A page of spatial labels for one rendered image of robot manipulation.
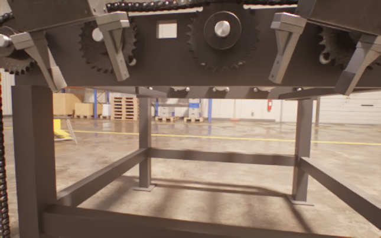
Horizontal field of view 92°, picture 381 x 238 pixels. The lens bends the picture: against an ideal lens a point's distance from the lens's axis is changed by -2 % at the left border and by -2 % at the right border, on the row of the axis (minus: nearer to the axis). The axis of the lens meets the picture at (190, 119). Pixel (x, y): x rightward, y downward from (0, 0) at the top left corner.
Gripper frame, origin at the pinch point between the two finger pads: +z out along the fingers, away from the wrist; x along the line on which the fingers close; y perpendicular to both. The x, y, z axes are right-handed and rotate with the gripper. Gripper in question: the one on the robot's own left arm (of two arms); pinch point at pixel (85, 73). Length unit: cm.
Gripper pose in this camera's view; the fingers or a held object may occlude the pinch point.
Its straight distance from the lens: 39.9
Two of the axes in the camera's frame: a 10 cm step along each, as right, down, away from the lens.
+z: 1.6, 8.8, 4.4
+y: 1.0, -4.6, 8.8
